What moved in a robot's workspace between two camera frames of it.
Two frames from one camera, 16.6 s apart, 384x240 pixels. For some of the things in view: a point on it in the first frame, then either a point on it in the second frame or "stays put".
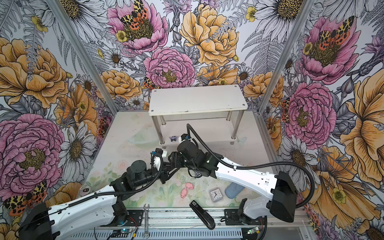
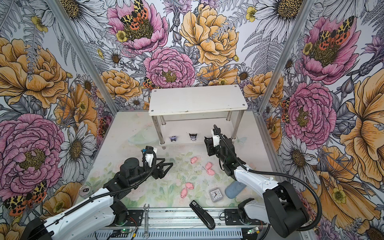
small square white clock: (216, 194) stays put
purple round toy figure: (173, 138) stays put
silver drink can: (84, 190) stays put
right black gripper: (175, 161) to (210, 147)
